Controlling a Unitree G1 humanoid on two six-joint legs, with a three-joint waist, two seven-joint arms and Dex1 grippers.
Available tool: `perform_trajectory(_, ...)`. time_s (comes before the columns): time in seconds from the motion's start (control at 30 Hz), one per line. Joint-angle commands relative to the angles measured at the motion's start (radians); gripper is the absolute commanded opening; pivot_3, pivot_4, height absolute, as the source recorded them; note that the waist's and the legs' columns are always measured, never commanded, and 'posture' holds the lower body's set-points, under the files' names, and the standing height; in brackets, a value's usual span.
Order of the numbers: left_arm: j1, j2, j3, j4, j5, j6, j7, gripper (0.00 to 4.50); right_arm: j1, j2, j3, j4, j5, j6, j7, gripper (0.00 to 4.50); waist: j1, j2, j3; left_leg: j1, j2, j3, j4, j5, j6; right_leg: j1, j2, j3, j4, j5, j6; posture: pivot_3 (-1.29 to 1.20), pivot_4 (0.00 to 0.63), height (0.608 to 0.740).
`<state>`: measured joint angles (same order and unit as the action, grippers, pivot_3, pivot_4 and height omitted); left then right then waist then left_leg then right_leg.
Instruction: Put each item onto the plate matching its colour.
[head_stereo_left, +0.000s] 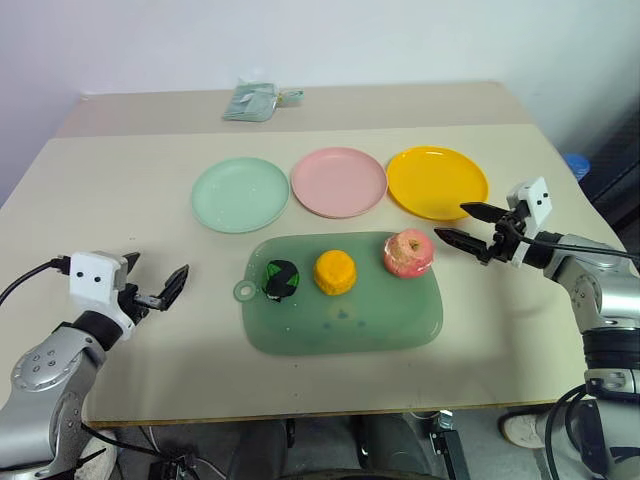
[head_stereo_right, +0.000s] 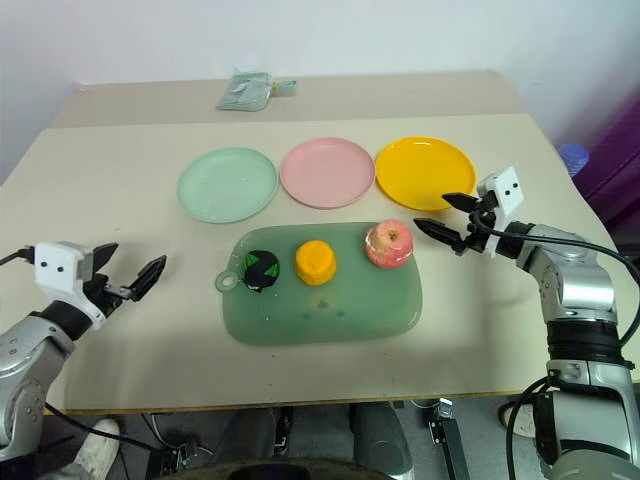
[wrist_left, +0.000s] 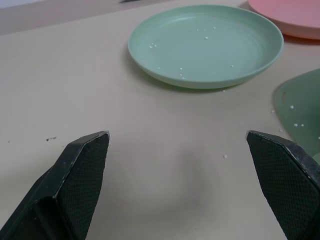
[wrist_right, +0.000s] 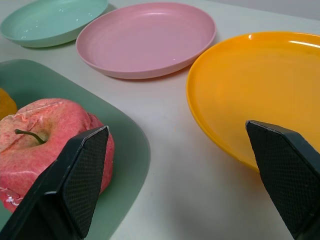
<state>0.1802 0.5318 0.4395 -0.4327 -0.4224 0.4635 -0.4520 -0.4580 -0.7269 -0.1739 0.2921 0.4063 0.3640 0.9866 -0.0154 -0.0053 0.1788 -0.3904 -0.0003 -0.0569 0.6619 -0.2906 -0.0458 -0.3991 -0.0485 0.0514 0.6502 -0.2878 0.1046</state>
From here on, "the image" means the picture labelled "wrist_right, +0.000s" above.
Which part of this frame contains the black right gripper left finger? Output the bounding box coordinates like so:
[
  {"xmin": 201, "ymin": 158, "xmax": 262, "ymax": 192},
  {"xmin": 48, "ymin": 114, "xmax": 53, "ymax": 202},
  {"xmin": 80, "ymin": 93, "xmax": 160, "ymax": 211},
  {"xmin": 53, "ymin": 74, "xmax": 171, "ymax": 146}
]
[{"xmin": 0, "ymin": 125, "xmax": 110, "ymax": 240}]

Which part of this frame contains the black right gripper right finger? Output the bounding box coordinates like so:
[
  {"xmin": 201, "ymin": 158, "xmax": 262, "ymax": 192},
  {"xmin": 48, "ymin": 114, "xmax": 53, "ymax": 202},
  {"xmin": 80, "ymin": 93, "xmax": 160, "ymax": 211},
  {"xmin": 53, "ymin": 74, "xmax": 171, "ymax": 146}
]
[{"xmin": 245, "ymin": 119, "xmax": 320, "ymax": 240}]

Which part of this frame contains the round orange plate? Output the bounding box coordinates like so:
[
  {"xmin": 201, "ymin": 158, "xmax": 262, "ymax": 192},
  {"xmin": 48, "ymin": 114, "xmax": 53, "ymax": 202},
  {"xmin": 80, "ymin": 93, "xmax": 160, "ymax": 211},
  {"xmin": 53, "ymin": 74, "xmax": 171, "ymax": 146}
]
[{"xmin": 185, "ymin": 31, "xmax": 320, "ymax": 174}]

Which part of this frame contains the orange fruit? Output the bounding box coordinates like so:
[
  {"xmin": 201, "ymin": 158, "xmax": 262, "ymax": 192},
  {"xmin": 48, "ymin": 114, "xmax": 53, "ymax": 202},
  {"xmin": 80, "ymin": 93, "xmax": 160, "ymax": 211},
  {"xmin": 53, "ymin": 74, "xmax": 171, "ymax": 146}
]
[{"xmin": 0, "ymin": 87, "xmax": 18, "ymax": 121}]

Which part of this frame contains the round green plate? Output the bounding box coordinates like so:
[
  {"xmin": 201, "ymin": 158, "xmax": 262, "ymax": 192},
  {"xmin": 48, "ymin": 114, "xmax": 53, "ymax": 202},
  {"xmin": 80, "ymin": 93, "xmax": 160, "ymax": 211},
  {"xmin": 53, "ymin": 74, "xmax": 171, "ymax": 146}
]
[{"xmin": 0, "ymin": 0, "xmax": 109, "ymax": 49}]

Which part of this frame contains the round pink plate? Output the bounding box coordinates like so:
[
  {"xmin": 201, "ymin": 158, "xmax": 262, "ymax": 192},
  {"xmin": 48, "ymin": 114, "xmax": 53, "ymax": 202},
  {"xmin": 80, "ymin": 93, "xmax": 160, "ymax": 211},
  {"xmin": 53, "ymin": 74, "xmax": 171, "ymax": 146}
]
[{"xmin": 75, "ymin": 4, "xmax": 217, "ymax": 80}]

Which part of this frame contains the red apple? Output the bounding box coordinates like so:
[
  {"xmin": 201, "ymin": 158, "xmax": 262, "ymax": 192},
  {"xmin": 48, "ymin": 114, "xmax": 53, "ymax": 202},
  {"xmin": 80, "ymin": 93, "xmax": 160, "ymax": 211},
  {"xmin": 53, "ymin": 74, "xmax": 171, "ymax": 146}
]
[{"xmin": 0, "ymin": 98, "xmax": 116, "ymax": 214}]

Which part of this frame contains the green rectangular tray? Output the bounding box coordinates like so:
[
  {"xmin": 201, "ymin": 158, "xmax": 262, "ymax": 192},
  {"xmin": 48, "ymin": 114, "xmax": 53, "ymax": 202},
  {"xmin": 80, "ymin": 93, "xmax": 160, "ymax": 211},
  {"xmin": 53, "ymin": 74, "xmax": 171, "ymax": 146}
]
[{"xmin": 0, "ymin": 58, "xmax": 152, "ymax": 240}]

